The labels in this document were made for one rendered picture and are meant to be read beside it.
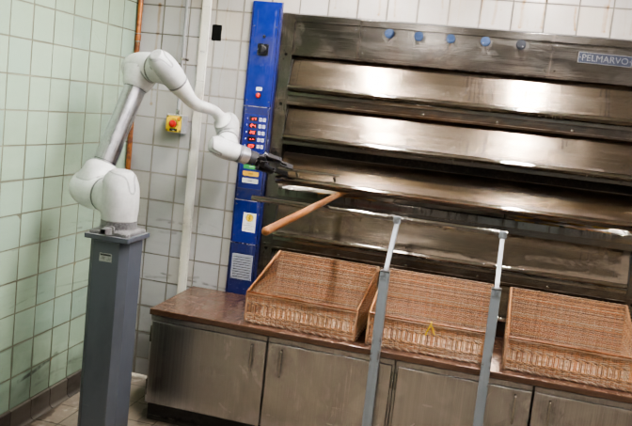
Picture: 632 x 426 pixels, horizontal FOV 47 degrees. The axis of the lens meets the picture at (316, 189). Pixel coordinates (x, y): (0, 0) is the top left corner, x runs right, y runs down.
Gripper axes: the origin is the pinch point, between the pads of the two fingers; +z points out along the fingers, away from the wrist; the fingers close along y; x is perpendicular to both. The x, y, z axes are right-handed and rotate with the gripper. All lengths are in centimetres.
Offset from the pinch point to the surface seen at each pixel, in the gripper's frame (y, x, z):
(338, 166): -10.9, -3.6, 25.7
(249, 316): 25, 75, -3
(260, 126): -0.5, -23.1, -15.2
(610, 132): -102, 3, 124
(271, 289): 42, 46, 14
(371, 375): -5, 106, 46
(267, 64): -23, -46, -23
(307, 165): -1.9, -6.1, 12.0
